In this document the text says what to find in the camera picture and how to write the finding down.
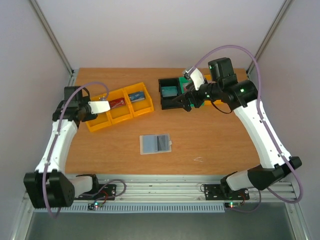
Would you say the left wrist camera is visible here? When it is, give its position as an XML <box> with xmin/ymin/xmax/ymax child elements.
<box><xmin>88</xmin><ymin>100</ymin><xmax>111</xmax><ymax>114</ymax></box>

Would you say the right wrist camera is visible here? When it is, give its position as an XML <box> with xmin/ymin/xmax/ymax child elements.
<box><xmin>182</xmin><ymin>66</ymin><xmax>206</xmax><ymax>91</ymax></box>

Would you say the dark grey credit card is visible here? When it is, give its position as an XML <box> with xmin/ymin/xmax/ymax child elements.
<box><xmin>156</xmin><ymin>134</ymin><xmax>169</xmax><ymax>152</ymax></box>

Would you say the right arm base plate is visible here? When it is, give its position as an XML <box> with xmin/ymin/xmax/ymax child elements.
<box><xmin>203</xmin><ymin>184</ymin><xmax>250</xmax><ymax>201</ymax></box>

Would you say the yellow bin with blue cards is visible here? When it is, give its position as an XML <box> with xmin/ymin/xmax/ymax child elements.
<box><xmin>124</xmin><ymin>82</ymin><xmax>154</xmax><ymax>117</ymax></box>

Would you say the yellow bin with red cards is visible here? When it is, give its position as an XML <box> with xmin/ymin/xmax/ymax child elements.
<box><xmin>107</xmin><ymin>88</ymin><xmax>133</xmax><ymax>125</ymax></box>

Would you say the beige card holder wallet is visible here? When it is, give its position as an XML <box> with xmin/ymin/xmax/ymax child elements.
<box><xmin>139</xmin><ymin>133</ymin><xmax>173</xmax><ymax>155</ymax></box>

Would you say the green bin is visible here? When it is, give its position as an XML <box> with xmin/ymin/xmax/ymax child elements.
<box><xmin>179</xmin><ymin>77</ymin><xmax>188</xmax><ymax>94</ymax></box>

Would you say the right yellow bin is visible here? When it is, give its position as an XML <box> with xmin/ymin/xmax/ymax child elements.
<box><xmin>203</xmin><ymin>73</ymin><xmax>223</xmax><ymax>106</ymax></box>

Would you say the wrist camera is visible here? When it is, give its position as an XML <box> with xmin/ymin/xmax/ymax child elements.
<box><xmin>88</xmin><ymin>100</ymin><xmax>111</xmax><ymax>114</ymax></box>
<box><xmin>182</xmin><ymin>66</ymin><xmax>206</xmax><ymax>91</ymax></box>

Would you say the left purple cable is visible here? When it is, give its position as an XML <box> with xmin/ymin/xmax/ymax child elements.
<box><xmin>41</xmin><ymin>81</ymin><xmax>127</xmax><ymax>220</ymax></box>

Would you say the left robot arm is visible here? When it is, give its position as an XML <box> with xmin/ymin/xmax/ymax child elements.
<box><xmin>23</xmin><ymin>86</ymin><xmax>101</xmax><ymax>209</ymax></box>

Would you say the grey slotted cable duct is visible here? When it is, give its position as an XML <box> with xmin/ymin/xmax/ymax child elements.
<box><xmin>60</xmin><ymin>202</ymin><xmax>225</xmax><ymax>214</ymax></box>

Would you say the blue VIP card stack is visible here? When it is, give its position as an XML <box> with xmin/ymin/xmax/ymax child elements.
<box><xmin>128</xmin><ymin>91</ymin><xmax>146</xmax><ymax>103</ymax></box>

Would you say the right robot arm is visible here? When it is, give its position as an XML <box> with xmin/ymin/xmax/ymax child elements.
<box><xmin>174</xmin><ymin>57</ymin><xmax>302</xmax><ymax>199</ymax></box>

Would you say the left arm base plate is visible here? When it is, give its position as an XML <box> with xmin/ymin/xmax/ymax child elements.
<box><xmin>75</xmin><ymin>184</ymin><xmax>117</xmax><ymax>201</ymax></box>

